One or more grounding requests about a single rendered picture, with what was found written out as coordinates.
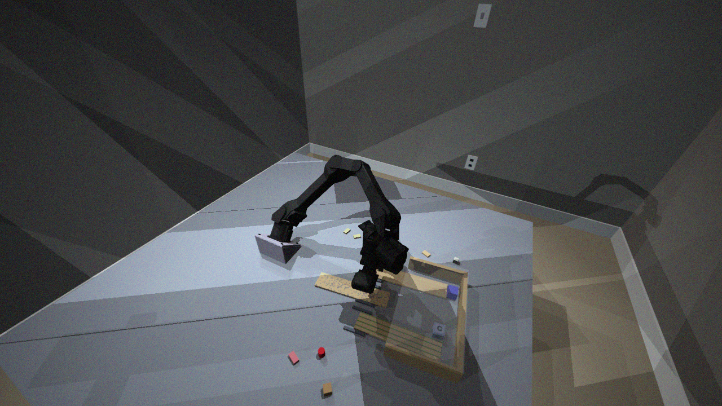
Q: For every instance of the pink rectangular block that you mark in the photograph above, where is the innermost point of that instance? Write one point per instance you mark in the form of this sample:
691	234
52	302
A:
293	357

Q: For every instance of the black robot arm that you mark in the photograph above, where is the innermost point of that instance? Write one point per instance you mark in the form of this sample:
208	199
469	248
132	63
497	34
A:
384	215

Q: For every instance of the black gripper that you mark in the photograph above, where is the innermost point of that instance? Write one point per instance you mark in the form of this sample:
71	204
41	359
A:
365	279

